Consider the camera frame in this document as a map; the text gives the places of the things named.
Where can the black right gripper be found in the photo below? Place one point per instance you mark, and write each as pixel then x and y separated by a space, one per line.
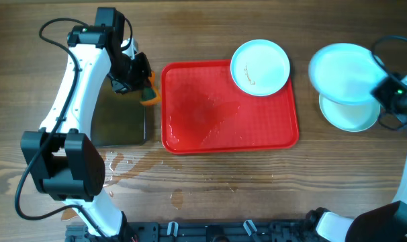
pixel 383 93

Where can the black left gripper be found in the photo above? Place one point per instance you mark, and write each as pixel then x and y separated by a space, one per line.
pixel 140 80

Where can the orange green sponge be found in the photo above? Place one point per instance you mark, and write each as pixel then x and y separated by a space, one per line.
pixel 150 94

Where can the white plate with brown streak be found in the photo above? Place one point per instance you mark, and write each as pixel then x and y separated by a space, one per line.
pixel 345 73

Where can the white plate with sauce squiggle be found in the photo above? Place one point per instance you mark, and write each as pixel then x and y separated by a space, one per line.
pixel 260 67

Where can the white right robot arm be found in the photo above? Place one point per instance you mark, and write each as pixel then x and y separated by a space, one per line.
pixel 386 223

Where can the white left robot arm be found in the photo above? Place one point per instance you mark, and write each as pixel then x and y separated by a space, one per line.
pixel 60 157

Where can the black water tray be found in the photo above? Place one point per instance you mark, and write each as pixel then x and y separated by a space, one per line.
pixel 118 119

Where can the red plastic tray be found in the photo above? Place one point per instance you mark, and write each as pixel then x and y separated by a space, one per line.
pixel 203 111

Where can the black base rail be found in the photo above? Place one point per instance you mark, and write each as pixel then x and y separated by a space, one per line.
pixel 249 230

